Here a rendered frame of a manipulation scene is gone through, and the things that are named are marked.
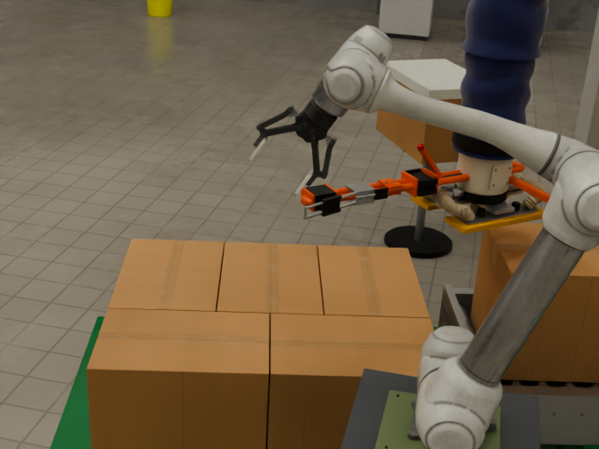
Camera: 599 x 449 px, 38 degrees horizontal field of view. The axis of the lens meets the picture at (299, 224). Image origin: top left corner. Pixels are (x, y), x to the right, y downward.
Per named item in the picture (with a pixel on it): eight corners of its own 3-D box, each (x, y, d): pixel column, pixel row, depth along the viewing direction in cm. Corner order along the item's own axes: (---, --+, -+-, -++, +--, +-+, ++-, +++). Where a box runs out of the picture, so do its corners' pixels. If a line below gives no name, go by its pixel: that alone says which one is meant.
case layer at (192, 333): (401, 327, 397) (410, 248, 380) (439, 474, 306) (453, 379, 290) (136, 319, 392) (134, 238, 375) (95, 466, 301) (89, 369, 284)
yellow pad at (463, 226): (527, 206, 290) (529, 192, 288) (548, 217, 282) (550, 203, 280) (444, 222, 275) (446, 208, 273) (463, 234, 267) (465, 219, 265)
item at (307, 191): (324, 199, 260) (325, 183, 258) (337, 208, 255) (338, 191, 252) (299, 202, 257) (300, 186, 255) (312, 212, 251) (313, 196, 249)
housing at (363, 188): (363, 194, 265) (364, 181, 264) (374, 202, 260) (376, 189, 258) (343, 198, 262) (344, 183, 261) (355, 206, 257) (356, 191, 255)
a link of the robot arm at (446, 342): (477, 393, 232) (486, 319, 225) (480, 431, 215) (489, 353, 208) (416, 386, 235) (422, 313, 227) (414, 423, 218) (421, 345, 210)
